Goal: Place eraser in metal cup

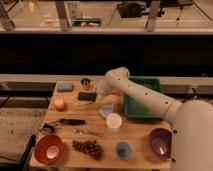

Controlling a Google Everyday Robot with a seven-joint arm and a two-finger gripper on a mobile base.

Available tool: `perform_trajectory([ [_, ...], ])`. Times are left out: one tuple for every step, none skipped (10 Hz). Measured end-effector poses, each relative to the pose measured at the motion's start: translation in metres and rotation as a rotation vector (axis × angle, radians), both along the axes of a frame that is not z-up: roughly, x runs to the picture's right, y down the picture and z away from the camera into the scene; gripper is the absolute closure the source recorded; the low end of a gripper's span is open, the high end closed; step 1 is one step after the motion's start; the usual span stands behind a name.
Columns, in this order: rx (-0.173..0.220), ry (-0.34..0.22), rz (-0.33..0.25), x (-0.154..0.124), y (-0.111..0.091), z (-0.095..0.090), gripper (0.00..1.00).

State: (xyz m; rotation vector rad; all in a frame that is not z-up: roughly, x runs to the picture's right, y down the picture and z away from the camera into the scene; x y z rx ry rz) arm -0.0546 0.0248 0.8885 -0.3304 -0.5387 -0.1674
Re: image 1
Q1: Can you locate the black eraser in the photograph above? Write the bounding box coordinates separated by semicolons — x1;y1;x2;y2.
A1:
78;92;97;101

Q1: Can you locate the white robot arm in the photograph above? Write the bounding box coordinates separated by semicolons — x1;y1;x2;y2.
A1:
97;67;213;171

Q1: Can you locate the small metal cup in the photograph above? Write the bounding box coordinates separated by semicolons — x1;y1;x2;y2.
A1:
81;78;91;91

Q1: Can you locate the blue plastic cup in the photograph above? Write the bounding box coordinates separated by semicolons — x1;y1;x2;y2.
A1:
115;141;132;160

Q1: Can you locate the orange carrot toy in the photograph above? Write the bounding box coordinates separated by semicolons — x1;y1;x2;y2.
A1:
110;91;121;96

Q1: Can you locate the light blue cloth piece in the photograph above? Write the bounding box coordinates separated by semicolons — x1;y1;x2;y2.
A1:
98;103;114;118

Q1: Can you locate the green plastic tray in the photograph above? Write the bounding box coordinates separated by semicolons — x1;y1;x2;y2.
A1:
123;76;163;123

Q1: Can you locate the blue sponge block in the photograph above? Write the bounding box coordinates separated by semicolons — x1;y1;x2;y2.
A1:
56;83;73;92

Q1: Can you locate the orange round fruit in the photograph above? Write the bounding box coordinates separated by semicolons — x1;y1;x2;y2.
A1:
54;98;65;111

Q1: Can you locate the metal key tool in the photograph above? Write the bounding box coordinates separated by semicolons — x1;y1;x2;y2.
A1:
74;129;103;137

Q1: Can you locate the bunch of dark grapes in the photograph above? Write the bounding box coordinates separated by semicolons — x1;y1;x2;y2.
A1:
72;140;103;160

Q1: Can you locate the black metal scoop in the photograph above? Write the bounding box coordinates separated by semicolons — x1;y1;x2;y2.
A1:
40;123;56;135

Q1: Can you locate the purple bowl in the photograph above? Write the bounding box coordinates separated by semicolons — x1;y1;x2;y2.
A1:
149;128;172;160

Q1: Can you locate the red bowl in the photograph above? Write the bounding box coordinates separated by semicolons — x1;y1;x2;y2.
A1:
34;135;64;164

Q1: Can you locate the black handled tool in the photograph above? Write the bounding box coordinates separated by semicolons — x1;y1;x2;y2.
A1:
59;118;86;126

